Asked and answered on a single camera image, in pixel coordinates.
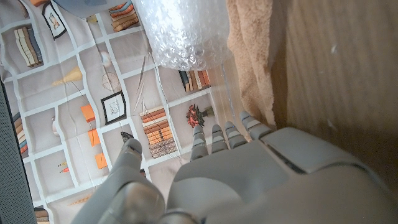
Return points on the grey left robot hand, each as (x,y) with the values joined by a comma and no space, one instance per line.
(264,180)

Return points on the tan adhesive wrap strip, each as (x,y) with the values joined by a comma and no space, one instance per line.
(252,56)

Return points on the clear bubble wrap roll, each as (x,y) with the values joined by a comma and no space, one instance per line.
(183,31)

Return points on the printed bookshelf backdrop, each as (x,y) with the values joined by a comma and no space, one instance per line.
(77,77)

